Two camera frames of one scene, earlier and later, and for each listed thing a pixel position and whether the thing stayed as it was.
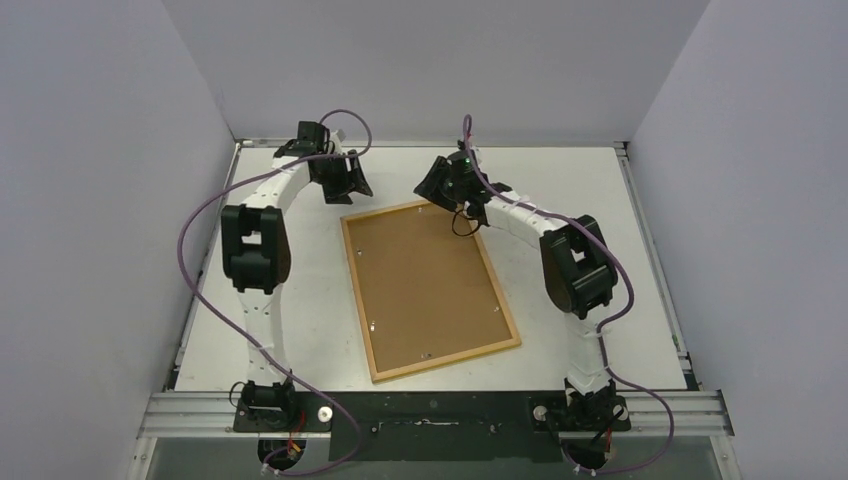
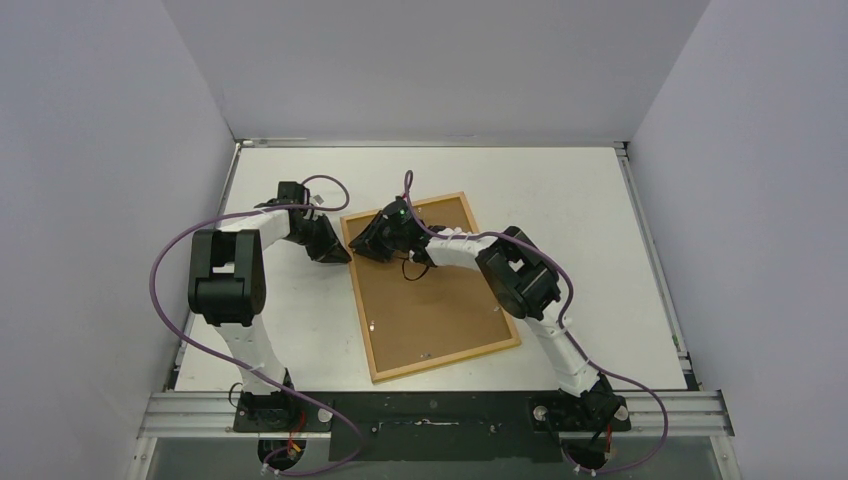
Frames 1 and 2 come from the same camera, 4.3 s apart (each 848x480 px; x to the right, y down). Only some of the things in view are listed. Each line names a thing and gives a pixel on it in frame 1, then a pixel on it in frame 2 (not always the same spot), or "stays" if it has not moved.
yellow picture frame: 486,260 stays
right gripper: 438,183 → 378,231
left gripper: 352,182 → 336,253
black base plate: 436,426 stays
